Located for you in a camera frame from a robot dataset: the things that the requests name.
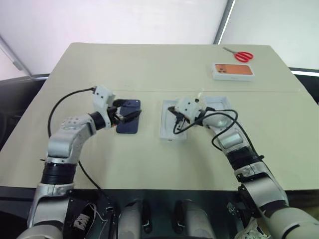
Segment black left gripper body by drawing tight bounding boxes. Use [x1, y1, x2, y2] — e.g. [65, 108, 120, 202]
[107, 100, 125, 128]

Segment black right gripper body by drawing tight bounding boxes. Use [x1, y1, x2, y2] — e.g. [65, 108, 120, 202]
[174, 109, 193, 128]

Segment dark blue smartphone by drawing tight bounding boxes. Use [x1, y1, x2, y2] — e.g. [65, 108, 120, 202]
[115, 99, 143, 135]

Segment white phone box base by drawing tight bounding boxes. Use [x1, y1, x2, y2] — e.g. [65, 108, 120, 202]
[159, 99, 189, 144]

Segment white phone box lid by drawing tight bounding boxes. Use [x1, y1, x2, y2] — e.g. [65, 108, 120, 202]
[202, 96, 234, 113]

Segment phone box with orange print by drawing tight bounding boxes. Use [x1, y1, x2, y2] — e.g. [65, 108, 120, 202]
[211, 62, 257, 81]

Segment grey rounded shape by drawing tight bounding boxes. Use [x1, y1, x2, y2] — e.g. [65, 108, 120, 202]
[173, 199, 216, 239]
[119, 199, 151, 239]

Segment black sneaker with white laces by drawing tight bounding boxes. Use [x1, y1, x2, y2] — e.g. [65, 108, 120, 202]
[71, 203, 98, 233]

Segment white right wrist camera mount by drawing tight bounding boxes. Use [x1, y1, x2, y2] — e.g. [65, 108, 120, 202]
[176, 96, 208, 123]

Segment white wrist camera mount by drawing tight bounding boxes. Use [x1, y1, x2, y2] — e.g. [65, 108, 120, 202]
[176, 96, 208, 123]
[91, 85, 117, 130]

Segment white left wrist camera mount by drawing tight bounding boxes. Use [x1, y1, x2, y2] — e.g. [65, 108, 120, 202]
[91, 85, 117, 130]

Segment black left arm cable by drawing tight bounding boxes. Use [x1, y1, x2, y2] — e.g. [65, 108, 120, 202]
[47, 87, 104, 195]

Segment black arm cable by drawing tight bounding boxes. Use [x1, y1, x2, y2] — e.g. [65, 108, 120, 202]
[47, 87, 104, 195]
[171, 107, 265, 162]

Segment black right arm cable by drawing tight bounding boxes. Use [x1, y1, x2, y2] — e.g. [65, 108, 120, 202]
[171, 107, 265, 162]

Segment red handled scissors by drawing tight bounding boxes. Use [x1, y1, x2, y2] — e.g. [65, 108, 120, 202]
[222, 46, 255, 63]

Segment dark window frame bar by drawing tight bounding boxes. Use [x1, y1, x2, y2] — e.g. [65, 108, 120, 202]
[212, 0, 236, 46]

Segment grey window frame bar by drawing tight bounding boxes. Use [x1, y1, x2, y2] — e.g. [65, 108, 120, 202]
[0, 34, 33, 78]

